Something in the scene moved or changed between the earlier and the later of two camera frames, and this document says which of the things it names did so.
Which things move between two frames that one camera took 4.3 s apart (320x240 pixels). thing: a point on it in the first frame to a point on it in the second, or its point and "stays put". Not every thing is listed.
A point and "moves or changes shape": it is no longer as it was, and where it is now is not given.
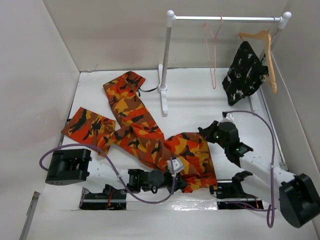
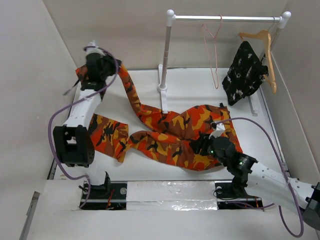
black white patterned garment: (245, 74) stays put
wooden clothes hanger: (266, 35) stays put
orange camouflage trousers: (187, 154) moves or changes shape
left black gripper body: (167, 182) to (110, 67)
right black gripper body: (213, 135) to (208, 148)
